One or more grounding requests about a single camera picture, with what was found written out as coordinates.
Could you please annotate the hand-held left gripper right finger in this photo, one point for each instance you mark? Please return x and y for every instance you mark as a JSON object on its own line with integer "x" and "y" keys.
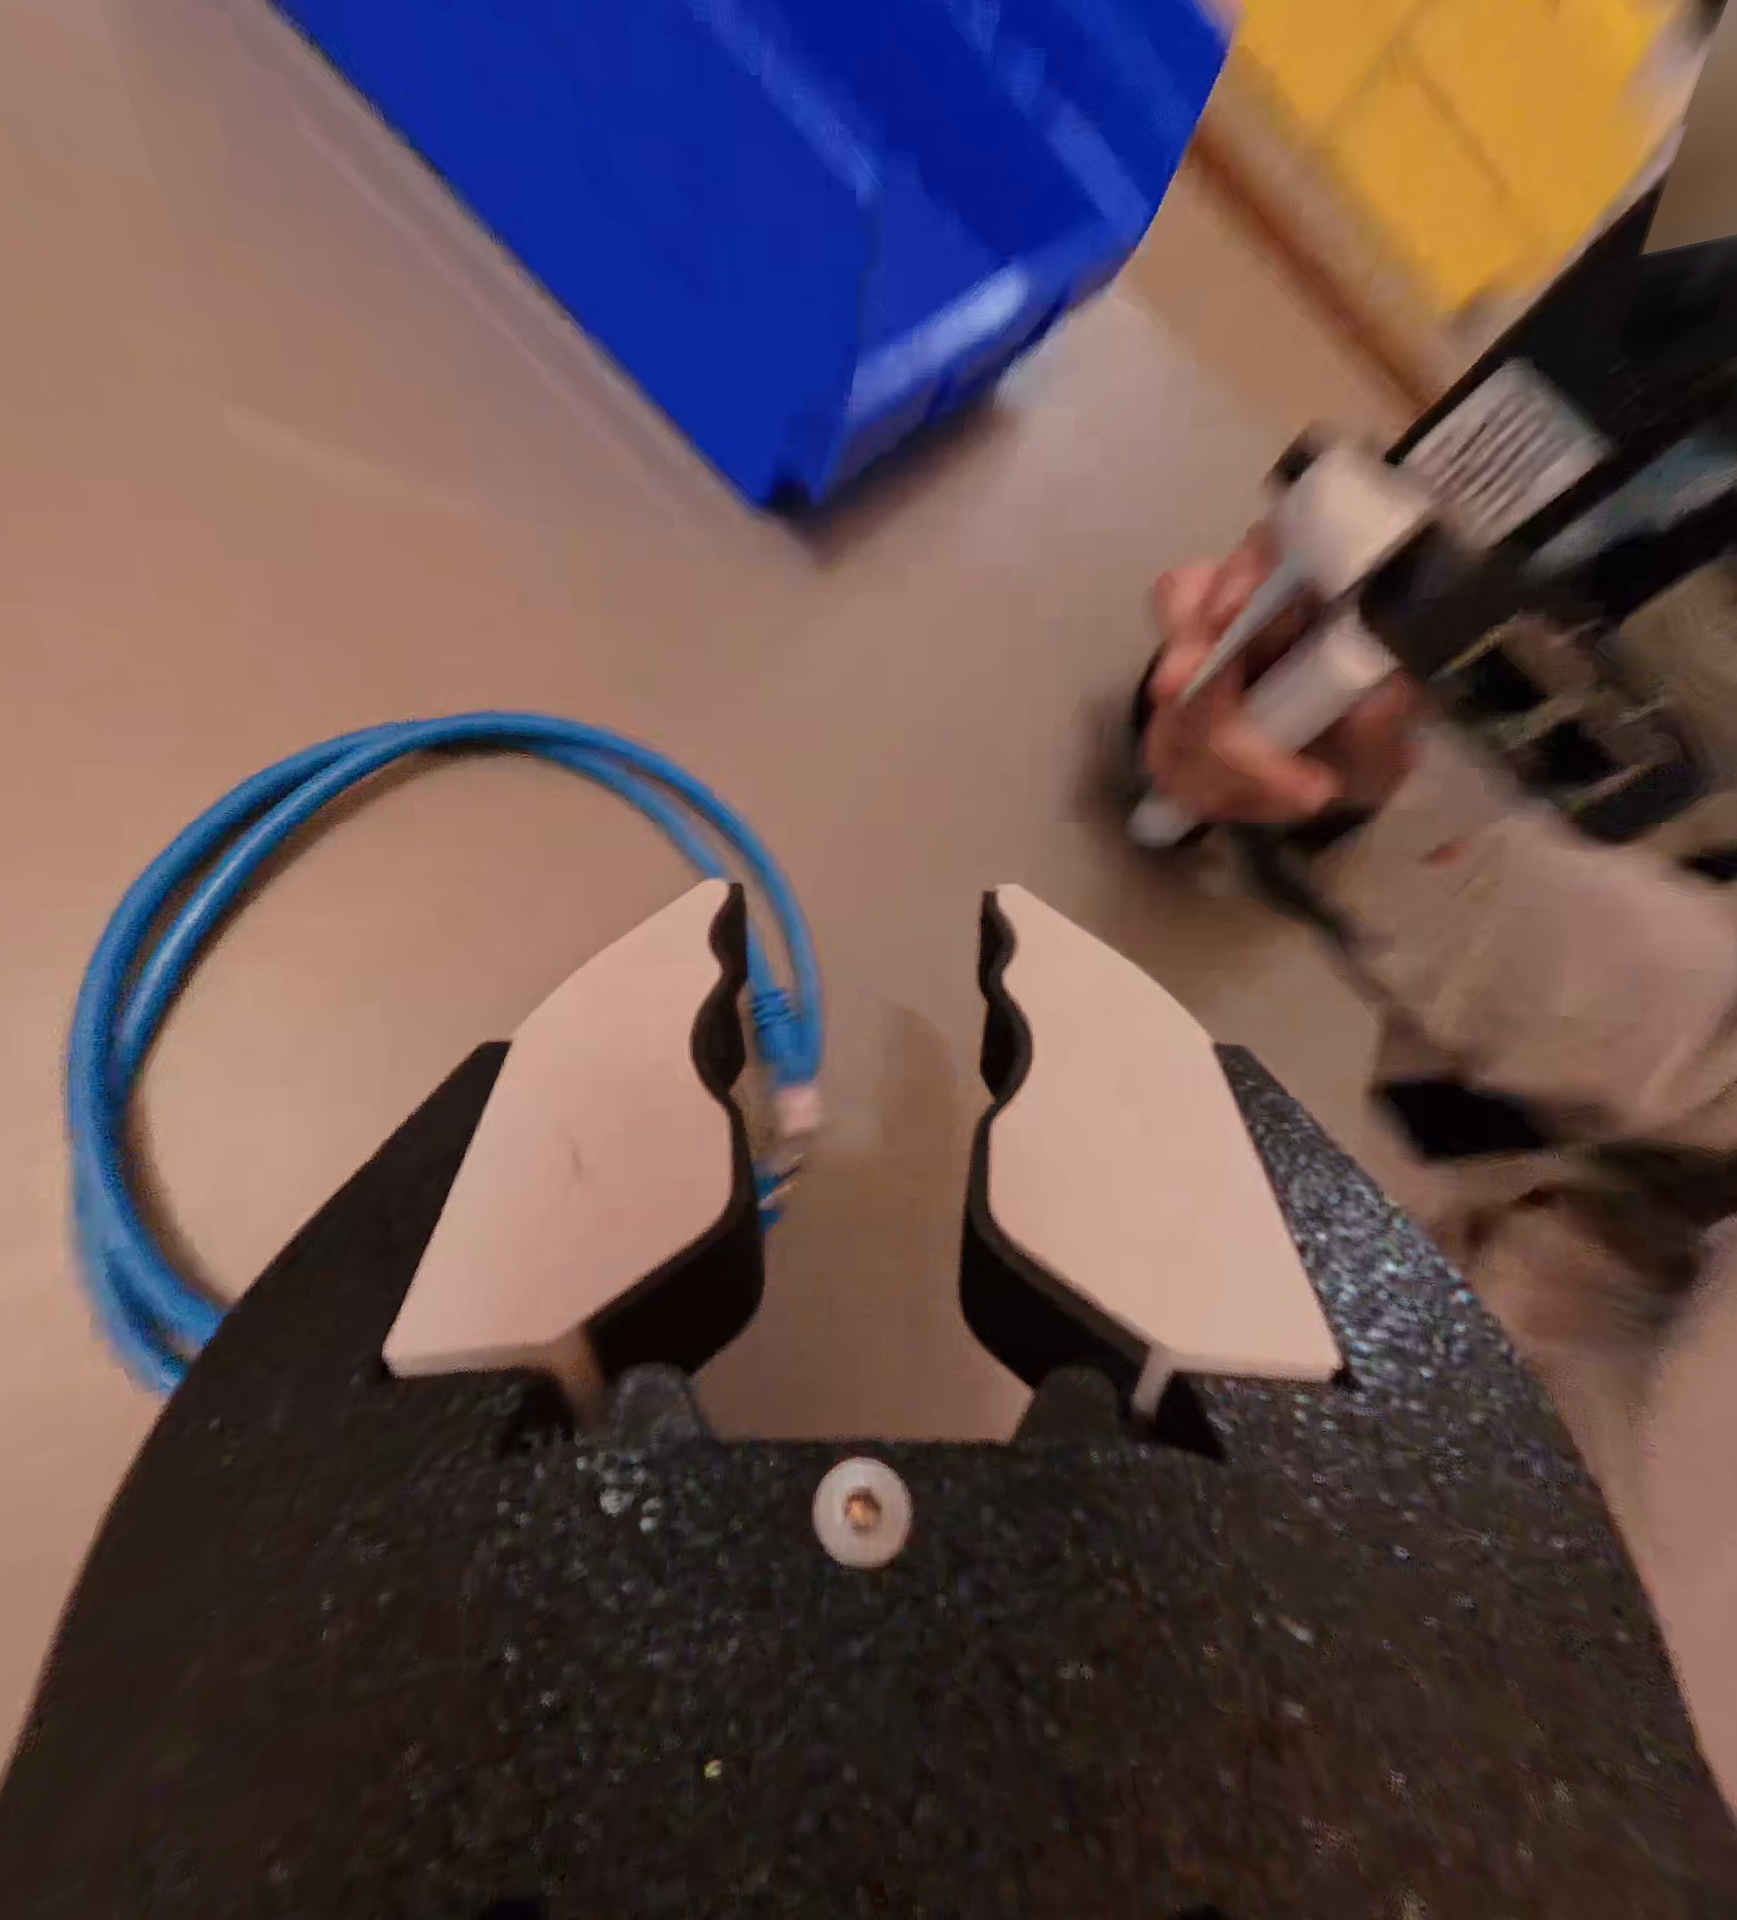
{"x": 1152, "y": 1170}

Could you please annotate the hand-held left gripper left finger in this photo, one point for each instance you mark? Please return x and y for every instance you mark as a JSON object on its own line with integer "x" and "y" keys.
{"x": 582, "y": 1155}

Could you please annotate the person's right forearm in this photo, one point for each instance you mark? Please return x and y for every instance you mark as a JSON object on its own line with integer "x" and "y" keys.
{"x": 1558, "y": 960}

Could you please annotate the grey desk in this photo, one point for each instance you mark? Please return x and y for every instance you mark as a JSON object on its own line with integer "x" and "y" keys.
{"x": 359, "y": 525}

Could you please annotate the person's right hand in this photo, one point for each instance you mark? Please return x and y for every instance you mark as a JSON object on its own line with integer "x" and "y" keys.
{"x": 1226, "y": 758}

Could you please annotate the yellow plastic bin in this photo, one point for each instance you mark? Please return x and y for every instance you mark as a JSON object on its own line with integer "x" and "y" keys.
{"x": 1423, "y": 135}

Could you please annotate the blue plastic bin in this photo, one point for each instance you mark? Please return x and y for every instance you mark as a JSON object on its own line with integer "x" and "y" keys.
{"x": 748, "y": 195}

